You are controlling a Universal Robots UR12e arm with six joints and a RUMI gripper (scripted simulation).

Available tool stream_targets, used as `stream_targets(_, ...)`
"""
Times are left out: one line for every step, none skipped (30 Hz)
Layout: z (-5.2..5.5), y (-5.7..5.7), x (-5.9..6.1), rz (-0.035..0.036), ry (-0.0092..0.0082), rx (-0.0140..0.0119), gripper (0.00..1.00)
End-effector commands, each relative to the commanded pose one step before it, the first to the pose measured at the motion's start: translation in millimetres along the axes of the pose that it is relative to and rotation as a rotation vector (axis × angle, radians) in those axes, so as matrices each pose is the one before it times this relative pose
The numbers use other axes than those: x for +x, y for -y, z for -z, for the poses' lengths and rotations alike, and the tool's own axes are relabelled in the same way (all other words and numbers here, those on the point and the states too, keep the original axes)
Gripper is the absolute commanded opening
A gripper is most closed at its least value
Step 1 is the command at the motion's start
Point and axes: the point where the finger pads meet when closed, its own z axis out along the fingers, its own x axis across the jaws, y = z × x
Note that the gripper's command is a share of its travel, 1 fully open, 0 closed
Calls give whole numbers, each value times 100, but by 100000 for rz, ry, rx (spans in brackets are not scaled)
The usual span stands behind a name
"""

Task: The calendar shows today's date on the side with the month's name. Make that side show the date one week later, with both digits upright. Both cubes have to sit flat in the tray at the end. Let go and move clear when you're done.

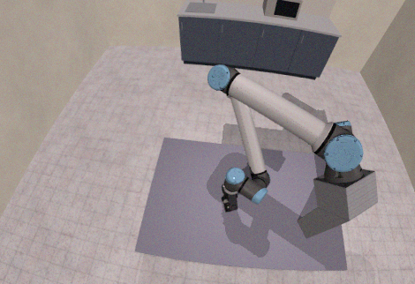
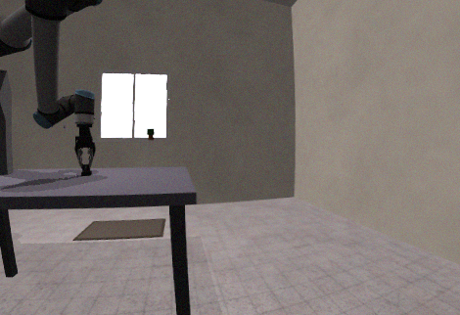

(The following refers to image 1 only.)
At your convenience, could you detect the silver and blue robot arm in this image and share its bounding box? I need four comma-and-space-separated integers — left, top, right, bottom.
207, 64, 363, 211

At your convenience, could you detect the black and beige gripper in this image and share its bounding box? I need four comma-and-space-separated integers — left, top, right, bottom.
222, 185, 228, 204

